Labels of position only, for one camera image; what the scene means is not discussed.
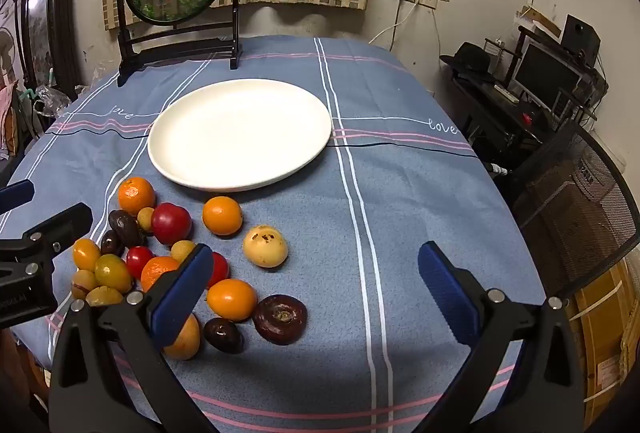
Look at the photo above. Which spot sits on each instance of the smooth orange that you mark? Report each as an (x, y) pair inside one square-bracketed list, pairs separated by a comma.
[(222, 215), (231, 299)]

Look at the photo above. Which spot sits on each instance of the black computer desk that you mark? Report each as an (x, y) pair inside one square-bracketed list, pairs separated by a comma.
[(500, 123)]

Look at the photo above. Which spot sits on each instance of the blue striped tablecloth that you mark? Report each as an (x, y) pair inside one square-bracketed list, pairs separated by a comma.
[(410, 203)]

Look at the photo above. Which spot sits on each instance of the dark purple plum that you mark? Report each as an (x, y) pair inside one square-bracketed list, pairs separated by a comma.
[(223, 335)]

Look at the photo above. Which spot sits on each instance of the black mesh office chair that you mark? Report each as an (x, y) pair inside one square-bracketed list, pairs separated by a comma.
[(575, 213)]

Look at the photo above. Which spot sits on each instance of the white remote control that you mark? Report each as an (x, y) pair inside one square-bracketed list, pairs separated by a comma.
[(507, 94)]

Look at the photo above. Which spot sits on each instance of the green-yellow tomato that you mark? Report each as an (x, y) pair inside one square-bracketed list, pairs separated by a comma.
[(113, 273)]

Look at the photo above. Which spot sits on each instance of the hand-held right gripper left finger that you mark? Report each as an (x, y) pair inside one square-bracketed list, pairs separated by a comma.
[(180, 295)]

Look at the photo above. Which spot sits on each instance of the clear plastic bag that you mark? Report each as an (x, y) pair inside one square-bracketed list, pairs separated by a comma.
[(50, 99)]

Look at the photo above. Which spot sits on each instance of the red cherry tomato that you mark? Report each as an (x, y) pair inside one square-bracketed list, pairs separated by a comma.
[(139, 261), (220, 265)]

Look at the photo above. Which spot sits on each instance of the tan longan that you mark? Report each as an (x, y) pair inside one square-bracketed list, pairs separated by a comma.
[(83, 284)]

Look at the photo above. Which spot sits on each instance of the white plate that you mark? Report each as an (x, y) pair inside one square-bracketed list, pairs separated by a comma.
[(240, 133)]

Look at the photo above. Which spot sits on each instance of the orange tangerine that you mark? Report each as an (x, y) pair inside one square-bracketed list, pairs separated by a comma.
[(136, 195), (156, 270)]

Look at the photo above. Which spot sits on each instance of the large cardboard box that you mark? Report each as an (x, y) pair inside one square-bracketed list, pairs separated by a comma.
[(607, 338)]

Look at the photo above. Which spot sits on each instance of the computer monitor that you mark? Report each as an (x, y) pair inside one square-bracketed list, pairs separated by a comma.
[(545, 73)]

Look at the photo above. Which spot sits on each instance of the tan small apple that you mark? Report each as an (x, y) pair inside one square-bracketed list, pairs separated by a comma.
[(187, 340)]

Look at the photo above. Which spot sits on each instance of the pale yellow longan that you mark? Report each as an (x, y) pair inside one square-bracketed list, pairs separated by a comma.
[(181, 249)]

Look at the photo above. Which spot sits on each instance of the small dark plum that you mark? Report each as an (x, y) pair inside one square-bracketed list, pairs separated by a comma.
[(111, 243)]

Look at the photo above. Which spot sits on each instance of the dark wooden frame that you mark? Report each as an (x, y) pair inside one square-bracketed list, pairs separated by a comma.
[(47, 13)]

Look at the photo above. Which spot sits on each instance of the dark red mangosteen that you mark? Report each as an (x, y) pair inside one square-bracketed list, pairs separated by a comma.
[(280, 318)]

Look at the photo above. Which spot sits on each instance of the black speaker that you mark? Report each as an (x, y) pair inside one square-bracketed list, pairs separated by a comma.
[(580, 38)]

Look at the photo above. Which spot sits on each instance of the large red tomato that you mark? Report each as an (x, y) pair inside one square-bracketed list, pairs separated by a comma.
[(171, 223)]

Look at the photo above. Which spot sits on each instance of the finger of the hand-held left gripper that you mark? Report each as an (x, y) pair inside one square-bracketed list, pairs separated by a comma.
[(17, 194), (60, 223)]

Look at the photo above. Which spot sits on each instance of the small yellow cherry tomato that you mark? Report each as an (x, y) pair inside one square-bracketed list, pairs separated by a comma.
[(145, 219)]

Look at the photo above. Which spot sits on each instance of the black hat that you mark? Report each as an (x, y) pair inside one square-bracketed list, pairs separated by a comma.
[(472, 58)]

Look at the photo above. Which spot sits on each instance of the spotted yellow plum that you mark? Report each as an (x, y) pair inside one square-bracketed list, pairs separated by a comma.
[(265, 246)]

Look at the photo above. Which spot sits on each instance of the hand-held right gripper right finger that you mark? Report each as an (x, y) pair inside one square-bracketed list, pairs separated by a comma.
[(447, 295)]

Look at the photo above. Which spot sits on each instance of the orange cherry tomato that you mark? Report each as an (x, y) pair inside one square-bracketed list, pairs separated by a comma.
[(86, 254)]

